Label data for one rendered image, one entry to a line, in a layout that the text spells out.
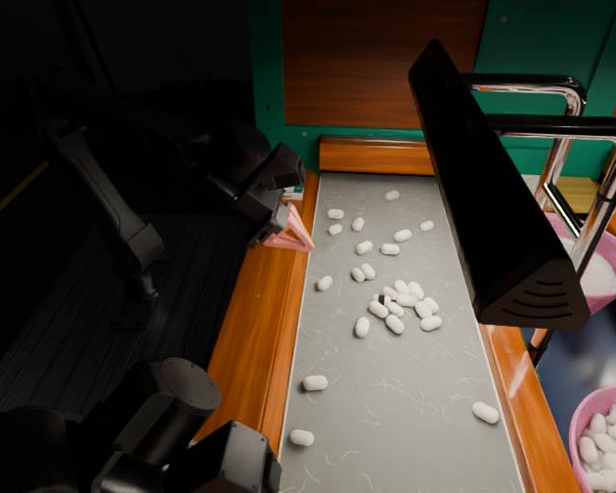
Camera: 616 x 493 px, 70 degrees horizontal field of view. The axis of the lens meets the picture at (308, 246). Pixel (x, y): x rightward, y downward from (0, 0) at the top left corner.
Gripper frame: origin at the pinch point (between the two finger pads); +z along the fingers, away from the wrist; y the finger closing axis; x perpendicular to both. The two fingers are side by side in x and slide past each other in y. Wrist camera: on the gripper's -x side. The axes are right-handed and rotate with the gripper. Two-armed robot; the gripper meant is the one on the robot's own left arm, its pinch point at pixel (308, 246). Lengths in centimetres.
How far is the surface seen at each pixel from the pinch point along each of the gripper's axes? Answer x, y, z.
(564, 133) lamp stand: -37.0, -11.4, 5.0
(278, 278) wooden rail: 10.7, 2.3, 1.7
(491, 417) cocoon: -9.2, -21.7, 26.9
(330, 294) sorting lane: 6.5, 1.5, 10.7
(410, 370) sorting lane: -1.7, -13.8, 20.5
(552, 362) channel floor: -13.4, -4.7, 44.5
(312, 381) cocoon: 6.1, -18.6, 8.2
